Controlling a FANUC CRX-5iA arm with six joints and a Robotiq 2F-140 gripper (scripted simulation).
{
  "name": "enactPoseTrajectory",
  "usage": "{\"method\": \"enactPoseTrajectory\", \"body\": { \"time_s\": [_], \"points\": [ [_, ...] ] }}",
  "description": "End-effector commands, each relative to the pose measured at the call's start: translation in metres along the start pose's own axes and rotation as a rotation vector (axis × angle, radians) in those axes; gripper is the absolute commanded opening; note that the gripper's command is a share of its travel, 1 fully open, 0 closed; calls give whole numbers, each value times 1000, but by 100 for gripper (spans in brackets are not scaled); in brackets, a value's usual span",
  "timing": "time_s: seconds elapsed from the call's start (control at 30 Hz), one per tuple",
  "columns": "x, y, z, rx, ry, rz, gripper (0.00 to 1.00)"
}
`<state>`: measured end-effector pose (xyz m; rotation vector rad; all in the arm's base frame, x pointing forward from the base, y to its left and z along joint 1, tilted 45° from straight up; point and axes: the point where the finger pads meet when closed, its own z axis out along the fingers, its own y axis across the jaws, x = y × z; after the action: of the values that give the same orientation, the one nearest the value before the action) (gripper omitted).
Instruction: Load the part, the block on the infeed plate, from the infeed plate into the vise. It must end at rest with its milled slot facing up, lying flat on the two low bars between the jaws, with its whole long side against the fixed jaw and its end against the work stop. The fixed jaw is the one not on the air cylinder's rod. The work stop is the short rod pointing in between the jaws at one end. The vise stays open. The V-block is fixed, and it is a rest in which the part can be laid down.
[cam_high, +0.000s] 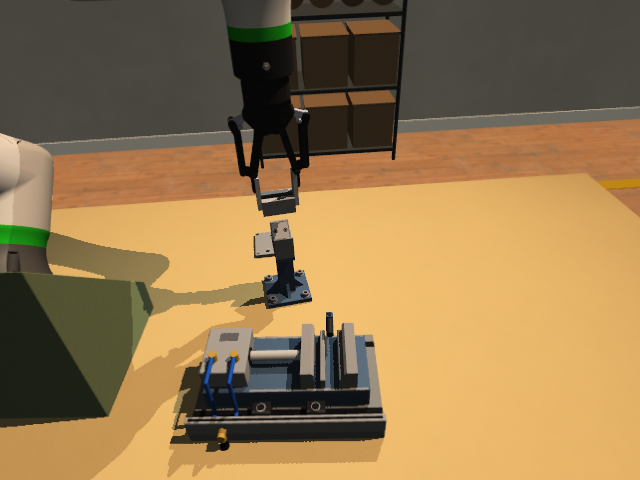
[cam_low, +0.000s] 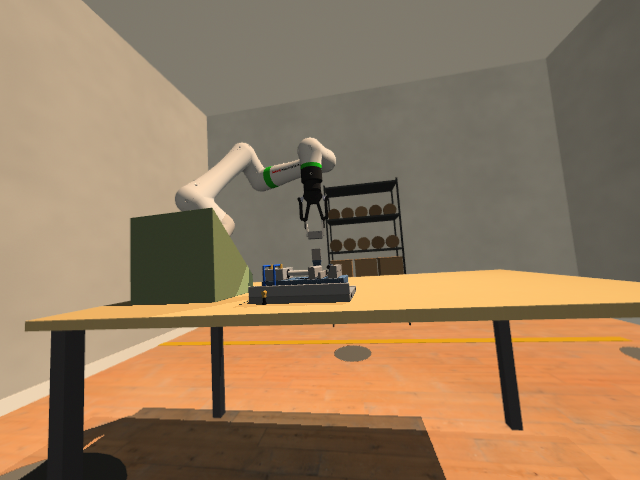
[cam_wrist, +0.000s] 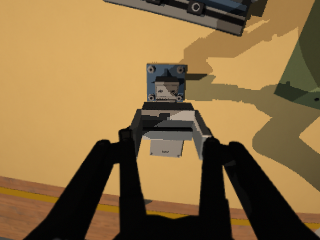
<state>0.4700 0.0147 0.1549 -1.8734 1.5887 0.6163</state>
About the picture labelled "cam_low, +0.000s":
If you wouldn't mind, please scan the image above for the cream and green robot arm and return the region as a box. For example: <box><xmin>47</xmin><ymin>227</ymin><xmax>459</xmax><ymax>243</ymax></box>
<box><xmin>175</xmin><ymin>138</ymin><xmax>336</xmax><ymax>236</ymax></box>

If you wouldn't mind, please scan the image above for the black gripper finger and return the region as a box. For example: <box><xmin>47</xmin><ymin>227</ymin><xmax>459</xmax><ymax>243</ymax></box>
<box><xmin>297</xmin><ymin>195</ymin><xmax>311</xmax><ymax>237</ymax></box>
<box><xmin>314</xmin><ymin>195</ymin><xmax>328</xmax><ymax>236</ymax></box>

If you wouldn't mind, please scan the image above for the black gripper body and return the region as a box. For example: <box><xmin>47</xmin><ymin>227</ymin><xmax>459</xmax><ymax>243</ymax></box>
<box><xmin>303</xmin><ymin>181</ymin><xmax>323</xmax><ymax>205</ymax></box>

